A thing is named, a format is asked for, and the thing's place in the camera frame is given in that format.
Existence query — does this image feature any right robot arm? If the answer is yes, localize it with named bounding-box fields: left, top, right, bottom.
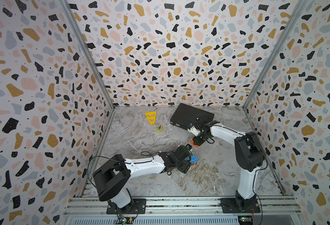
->
left=188, top=121, right=265, bottom=211

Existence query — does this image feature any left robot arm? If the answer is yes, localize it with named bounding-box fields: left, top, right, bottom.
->
left=92, top=144, right=193, bottom=210

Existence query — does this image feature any yellow triangular plastic piece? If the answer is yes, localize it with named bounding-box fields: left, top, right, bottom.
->
left=145, top=111, right=156, bottom=125

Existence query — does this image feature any black carrying case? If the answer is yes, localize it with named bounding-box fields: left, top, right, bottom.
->
left=170, top=103, right=215, bottom=130

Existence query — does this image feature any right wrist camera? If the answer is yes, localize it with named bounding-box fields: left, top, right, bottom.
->
left=188, top=125, right=201, bottom=136

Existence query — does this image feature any small yellow round toy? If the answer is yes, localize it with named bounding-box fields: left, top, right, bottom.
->
left=156, top=125, right=163, bottom=133

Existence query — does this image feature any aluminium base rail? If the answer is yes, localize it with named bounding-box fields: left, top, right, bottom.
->
left=64, top=196, right=306, bottom=225

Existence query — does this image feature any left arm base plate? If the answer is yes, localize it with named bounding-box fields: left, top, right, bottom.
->
left=106, top=198, right=147, bottom=215

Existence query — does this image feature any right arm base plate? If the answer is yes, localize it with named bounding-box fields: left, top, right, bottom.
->
left=220, top=196, right=261, bottom=213

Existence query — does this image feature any blue lego brick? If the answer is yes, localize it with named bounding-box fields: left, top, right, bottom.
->
left=190, top=155, right=198, bottom=165

